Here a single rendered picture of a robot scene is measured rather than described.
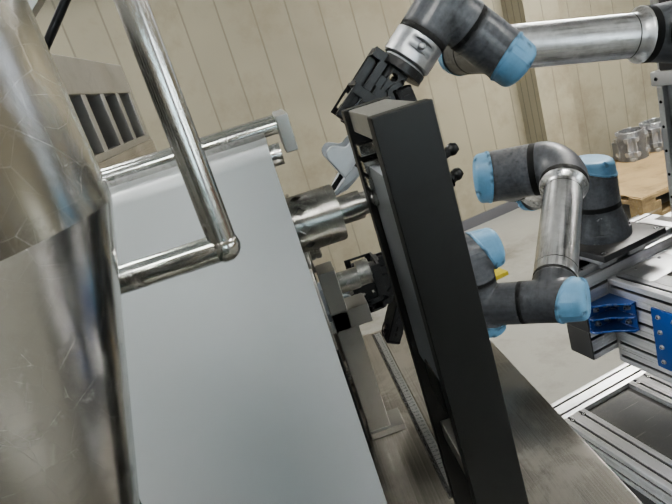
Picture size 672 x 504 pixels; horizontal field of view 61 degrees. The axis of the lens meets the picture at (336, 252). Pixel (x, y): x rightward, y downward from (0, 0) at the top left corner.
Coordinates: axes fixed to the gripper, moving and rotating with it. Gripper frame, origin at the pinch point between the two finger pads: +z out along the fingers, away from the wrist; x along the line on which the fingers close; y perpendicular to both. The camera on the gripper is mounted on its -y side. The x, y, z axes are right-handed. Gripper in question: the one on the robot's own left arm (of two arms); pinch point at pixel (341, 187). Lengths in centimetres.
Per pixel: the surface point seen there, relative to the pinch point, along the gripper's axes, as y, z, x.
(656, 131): -249, -143, -315
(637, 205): -219, -76, -240
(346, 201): 4.3, -0.6, 25.7
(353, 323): -12.0, 16.4, 5.5
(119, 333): 18, 2, 71
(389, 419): -27.9, 28.5, 3.2
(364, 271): -9.0, 8.6, 4.9
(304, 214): 7.7, 2.8, 27.4
